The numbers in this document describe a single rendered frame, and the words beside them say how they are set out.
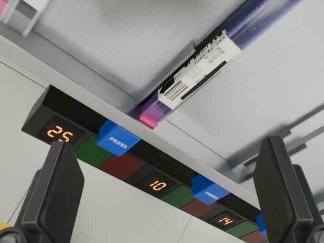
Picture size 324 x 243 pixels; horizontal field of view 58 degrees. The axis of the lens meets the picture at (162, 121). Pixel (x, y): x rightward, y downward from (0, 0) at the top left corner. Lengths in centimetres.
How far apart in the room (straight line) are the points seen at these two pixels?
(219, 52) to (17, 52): 12
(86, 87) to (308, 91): 16
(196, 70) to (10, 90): 77
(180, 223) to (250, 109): 100
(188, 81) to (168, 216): 100
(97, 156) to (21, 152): 67
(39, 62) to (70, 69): 2
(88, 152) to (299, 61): 19
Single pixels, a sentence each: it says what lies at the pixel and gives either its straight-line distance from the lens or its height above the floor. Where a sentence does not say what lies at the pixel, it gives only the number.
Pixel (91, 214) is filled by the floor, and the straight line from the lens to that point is 104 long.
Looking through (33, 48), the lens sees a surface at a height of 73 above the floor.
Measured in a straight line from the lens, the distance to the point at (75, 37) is 20.
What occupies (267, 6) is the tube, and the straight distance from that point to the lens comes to 18.
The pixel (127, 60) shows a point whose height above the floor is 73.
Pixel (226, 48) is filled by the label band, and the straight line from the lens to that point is 18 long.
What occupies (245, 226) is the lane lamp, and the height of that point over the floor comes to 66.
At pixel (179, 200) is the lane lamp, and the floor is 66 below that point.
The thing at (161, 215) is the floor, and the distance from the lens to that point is 115.
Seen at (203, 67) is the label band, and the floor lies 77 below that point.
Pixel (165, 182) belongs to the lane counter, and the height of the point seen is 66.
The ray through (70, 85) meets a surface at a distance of 19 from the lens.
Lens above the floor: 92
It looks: 62 degrees down
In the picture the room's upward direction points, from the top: 105 degrees clockwise
